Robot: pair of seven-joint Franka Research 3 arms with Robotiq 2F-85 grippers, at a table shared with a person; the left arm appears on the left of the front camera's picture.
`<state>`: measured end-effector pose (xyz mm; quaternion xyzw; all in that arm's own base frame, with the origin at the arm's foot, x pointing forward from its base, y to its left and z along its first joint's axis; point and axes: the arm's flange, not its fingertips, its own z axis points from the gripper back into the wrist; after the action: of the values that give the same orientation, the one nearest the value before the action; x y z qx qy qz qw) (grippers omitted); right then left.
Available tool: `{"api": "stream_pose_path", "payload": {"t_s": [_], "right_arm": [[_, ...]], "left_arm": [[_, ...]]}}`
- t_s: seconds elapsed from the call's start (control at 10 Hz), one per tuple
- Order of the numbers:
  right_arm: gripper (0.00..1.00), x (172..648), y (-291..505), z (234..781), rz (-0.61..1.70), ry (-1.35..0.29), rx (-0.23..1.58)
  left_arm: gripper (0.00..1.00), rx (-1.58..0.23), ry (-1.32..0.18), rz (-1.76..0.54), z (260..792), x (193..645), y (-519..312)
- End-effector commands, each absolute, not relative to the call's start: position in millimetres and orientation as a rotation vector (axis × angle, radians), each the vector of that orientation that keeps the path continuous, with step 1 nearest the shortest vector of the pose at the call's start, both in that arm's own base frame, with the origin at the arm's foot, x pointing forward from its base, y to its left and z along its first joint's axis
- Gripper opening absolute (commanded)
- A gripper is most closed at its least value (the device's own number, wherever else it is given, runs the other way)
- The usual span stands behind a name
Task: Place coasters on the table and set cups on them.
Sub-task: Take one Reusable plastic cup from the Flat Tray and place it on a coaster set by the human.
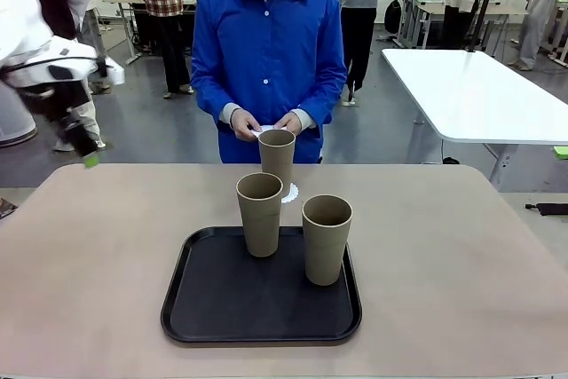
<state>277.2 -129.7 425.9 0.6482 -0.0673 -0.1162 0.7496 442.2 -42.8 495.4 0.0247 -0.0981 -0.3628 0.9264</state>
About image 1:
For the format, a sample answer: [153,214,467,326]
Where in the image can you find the person's left forearm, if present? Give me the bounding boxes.
[290,79,346,130]

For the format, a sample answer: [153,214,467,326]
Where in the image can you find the black flat tool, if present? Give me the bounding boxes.
[525,201,568,217]

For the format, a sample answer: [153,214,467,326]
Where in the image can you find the white cylindrical air purifier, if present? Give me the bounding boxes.
[0,83,37,147]

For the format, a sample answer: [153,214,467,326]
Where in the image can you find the person's right hand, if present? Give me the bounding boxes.
[229,107,264,143]

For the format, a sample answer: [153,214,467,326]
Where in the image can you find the white background table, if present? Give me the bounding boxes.
[381,48,568,185]

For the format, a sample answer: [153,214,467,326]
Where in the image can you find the grey background workbench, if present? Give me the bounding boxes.
[396,0,530,51]

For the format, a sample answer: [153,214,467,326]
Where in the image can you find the person's left hand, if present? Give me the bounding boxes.
[275,112,304,136]

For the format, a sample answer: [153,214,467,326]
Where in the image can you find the black backpack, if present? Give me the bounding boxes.
[383,0,404,35]

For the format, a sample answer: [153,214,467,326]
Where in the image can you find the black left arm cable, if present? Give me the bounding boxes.
[0,55,110,79]

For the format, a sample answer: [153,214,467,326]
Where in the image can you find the person's right forearm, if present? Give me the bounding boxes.
[193,79,244,126]

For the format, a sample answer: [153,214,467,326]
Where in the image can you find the person in blue shirt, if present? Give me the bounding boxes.
[190,0,348,165]

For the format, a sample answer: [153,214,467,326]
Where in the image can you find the black tripod pole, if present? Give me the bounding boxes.
[465,0,507,54]

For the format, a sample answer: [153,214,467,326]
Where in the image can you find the dark patterned mat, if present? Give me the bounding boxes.
[0,198,20,220]

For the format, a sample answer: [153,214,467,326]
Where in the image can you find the tan paper cup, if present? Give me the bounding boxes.
[258,130,296,188]
[302,194,354,287]
[235,172,284,258]

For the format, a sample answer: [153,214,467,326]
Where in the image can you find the person in grey trousers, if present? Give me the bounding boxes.
[66,0,112,95]

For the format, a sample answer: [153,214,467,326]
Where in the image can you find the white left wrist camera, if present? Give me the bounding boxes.
[94,57,126,86]

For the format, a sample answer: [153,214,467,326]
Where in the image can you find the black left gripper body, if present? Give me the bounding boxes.
[42,101,91,141]

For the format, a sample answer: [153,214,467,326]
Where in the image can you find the person in yellow top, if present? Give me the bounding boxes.
[508,0,568,72]

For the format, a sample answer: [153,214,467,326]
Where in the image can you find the black plastic tray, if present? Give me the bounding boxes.
[160,225,363,344]

